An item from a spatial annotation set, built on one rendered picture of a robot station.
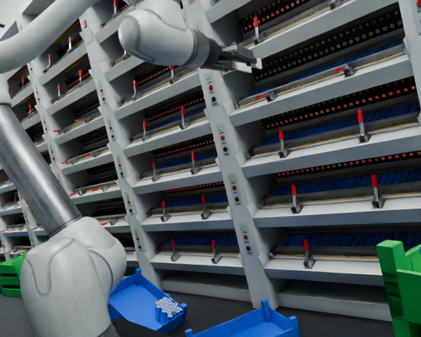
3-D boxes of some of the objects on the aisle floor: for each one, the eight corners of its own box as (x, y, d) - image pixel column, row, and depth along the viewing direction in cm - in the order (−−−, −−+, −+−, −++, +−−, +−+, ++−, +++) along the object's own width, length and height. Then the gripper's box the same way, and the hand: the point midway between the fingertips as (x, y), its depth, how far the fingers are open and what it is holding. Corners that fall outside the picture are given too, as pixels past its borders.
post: (273, 311, 137) (163, -167, 130) (252, 307, 144) (147, -148, 137) (300, 288, 152) (202, -143, 145) (281, 286, 158) (186, -127, 151)
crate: (185, 321, 146) (188, 305, 143) (144, 349, 131) (146, 331, 128) (137, 282, 164) (139, 267, 161) (97, 303, 149) (97, 286, 146)
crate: (211, 385, 102) (204, 357, 101) (190, 354, 121) (184, 330, 120) (303, 343, 112) (297, 317, 112) (270, 319, 131) (264, 297, 131)
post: (156, 293, 186) (71, -56, 179) (146, 291, 192) (63, -46, 185) (186, 277, 200) (108, -46, 193) (174, 276, 207) (99, -37, 200)
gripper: (220, 23, 88) (276, 43, 105) (175, 47, 99) (232, 63, 116) (224, 54, 87) (280, 69, 104) (178, 75, 98) (236, 86, 115)
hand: (248, 64), depth 108 cm, fingers open, 3 cm apart
